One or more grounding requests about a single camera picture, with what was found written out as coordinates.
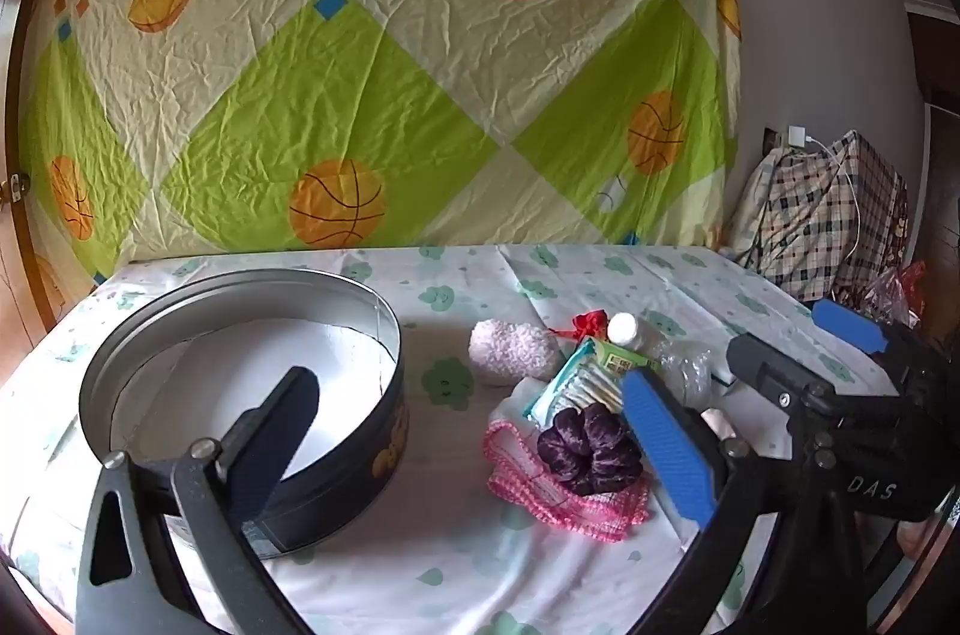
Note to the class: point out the cotton swab pack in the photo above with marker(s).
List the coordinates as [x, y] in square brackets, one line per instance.
[593, 374]

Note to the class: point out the red gold drawstring pouch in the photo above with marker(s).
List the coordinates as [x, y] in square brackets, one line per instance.
[593, 323]

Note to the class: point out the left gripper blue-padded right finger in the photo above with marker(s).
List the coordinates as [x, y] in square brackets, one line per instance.
[723, 486]

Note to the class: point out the brass door knob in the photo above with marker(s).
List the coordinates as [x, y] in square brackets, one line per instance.
[14, 188]

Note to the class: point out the green cream sports-print sheet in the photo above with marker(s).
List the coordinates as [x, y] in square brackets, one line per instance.
[161, 128]

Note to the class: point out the white charger plug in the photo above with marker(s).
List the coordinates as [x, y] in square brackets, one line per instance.
[797, 136]

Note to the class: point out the white bottle in plastic bag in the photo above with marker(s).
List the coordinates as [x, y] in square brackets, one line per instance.
[688, 368]

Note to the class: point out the red plastic snack bag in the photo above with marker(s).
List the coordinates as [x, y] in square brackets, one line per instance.
[895, 296]

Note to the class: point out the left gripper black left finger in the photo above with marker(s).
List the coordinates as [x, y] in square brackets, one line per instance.
[131, 580]

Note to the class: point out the brown wooden door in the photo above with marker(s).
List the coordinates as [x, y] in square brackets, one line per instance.
[26, 313]

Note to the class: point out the cloud-print white tablecloth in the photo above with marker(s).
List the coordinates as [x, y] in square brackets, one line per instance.
[437, 552]

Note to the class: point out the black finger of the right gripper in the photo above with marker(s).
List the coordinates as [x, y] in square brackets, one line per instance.
[779, 379]

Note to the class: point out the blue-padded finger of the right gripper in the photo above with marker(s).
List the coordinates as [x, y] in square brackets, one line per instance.
[849, 326]

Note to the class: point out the plaid checked storage bag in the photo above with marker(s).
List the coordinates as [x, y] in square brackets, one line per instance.
[823, 221]

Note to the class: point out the round black metal tin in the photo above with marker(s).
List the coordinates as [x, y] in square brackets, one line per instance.
[187, 366]

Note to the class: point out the pink-edged white knitted cloth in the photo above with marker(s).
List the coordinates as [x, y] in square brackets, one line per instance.
[519, 477]

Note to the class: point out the purple velvet scrunchie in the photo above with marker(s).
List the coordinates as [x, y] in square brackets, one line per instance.
[590, 451]

